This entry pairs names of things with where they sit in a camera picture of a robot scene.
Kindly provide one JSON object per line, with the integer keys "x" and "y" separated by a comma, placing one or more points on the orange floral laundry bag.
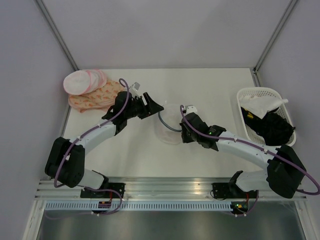
{"x": 100, "y": 99}

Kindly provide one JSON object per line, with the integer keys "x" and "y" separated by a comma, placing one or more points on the pink-rimmed white mesh bag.
{"x": 84, "y": 81}

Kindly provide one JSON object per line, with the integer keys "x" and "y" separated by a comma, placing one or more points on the aluminium rail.
{"x": 142, "y": 189}

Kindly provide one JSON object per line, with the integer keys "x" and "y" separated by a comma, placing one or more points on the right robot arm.
{"x": 280, "y": 167}

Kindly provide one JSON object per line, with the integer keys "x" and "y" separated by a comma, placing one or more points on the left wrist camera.
{"x": 135, "y": 87}

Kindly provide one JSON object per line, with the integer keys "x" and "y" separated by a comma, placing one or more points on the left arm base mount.
{"x": 110, "y": 190}

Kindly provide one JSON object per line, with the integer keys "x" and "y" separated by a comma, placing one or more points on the right aluminium frame post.
{"x": 275, "y": 34}

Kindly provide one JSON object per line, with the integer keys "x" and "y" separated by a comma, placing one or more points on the left aluminium frame post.
{"x": 56, "y": 33}

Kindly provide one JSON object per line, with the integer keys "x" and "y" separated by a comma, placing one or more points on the black garment in basket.
{"x": 274, "y": 129}

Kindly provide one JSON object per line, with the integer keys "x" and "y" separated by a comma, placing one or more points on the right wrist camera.
{"x": 188, "y": 109}

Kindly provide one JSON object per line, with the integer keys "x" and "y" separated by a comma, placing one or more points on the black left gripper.
{"x": 151, "y": 109}

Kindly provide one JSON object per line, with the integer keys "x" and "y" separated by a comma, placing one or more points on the white cloth in basket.
{"x": 261, "y": 105}

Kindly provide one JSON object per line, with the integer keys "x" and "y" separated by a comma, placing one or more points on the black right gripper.
{"x": 185, "y": 139}

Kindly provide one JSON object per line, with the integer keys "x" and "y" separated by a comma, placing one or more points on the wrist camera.
{"x": 188, "y": 109}
{"x": 135, "y": 87}

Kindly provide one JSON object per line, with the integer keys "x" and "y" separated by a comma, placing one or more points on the aluminium frame post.
{"x": 56, "y": 33}
{"x": 275, "y": 34}

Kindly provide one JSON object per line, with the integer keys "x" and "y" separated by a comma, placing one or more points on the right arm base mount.
{"x": 223, "y": 190}

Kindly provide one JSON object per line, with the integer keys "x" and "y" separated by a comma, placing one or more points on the white slotted cable duct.
{"x": 139, "y": 205}

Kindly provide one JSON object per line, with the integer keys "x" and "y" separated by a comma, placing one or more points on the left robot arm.
{"x": 66, "y": 161}

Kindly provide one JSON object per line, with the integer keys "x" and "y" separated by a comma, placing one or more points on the white mesh laundry bag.
{"x": 167, "y": 124}

